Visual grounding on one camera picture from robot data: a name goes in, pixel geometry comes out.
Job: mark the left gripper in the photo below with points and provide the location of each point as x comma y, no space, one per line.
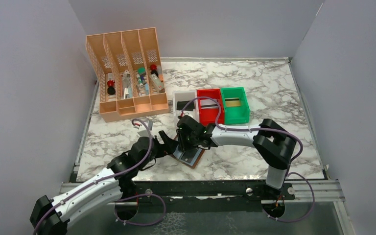
170,145

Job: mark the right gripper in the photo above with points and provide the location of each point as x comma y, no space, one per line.
182,146

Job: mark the brown leather card holder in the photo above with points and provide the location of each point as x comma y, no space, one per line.
198,152

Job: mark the red plastic bin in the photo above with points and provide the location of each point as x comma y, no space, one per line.
207,116

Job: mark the white plastic bin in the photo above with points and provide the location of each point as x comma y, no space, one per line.
187,95

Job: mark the green plastic bin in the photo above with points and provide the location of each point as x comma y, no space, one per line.
236,107

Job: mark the orange desk organizer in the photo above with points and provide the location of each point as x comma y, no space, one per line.
128,58

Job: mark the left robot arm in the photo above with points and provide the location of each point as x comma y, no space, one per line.
113,183

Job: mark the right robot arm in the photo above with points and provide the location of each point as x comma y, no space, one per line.
272,142

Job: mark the black card in white bin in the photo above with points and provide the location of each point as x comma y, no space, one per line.
181,104

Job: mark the silver card in red bin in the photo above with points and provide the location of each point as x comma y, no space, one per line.
208,104

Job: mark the gold card in green bin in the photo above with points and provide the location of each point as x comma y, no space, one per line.
235,102

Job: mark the red black stamp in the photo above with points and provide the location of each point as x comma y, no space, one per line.
111,87

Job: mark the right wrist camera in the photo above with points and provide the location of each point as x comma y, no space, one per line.
191,114

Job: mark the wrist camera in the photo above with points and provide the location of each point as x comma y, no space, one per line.
144,132
191,114

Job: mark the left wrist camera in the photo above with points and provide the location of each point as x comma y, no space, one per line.
144,132

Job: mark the black mounting rail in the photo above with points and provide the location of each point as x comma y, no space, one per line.
218,196

